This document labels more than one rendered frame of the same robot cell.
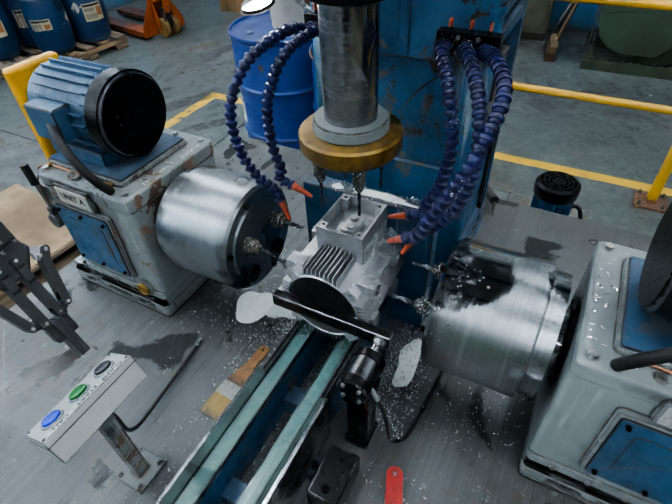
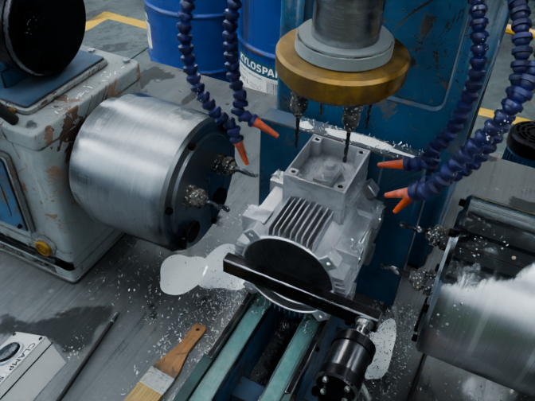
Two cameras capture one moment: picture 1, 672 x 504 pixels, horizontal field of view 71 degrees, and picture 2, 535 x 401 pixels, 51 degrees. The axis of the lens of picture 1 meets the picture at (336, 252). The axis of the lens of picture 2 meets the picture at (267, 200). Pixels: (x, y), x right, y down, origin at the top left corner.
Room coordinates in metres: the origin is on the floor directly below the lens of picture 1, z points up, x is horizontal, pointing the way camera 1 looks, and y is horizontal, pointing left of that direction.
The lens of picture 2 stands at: (0.05, 0.12, 1.67)
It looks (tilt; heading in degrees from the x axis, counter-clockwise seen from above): 42 degrees down; 355
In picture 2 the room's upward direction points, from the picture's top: 2 degrees clockwise
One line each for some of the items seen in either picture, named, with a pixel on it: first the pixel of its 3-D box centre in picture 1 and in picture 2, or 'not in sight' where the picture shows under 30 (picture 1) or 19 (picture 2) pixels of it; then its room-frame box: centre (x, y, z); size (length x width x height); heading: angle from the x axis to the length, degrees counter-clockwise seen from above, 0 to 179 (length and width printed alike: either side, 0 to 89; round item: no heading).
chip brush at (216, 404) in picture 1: (238, 379); (168, 367); (0.59, 0.23, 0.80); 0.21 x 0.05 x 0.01; 147
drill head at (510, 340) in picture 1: (507, 321); (523, 300); (0.53, -0.30, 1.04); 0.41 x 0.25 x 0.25; 60
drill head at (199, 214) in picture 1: (209, 220); (135, 162); (0.87, 0.29, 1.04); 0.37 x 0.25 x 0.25; 60
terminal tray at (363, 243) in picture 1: (352, 229); (326, 179); (0.73, -0.04, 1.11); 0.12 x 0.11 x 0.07; 150
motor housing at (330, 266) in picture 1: (344, 274); (311, 236); (0.70, -0.02, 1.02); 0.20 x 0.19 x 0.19; 150
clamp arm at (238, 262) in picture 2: (329, 318); (298, 291); (0.58, 0.02, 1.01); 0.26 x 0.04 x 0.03; 60
